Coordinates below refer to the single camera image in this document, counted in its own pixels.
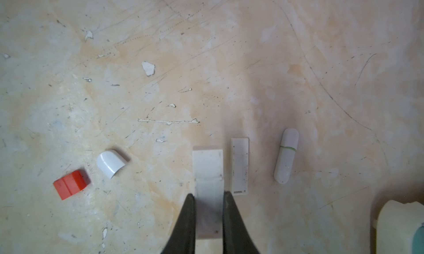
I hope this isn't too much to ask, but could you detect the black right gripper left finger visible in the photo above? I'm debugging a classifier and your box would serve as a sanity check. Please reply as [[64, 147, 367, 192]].
[[161, 193, 197, 254]]

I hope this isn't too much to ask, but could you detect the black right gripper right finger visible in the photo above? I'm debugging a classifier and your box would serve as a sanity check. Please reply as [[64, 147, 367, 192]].
[[223, 191, 259, 254]]

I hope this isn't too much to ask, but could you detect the white green usb drive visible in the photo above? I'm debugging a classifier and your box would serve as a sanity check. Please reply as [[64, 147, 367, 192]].
[[274, 128, 299, 184]]

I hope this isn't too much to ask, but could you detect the red usb cap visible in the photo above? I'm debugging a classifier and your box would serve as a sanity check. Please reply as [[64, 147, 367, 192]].
[[53, 170, 88, 201]]

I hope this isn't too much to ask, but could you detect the white rounded cap near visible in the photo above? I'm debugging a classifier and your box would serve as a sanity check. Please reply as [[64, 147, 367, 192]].
[[96, 149, 127, 179]]

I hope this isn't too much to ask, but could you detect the mint green toaster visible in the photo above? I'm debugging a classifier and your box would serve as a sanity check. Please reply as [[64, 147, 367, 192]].
[[373, 200, 424, 254]]

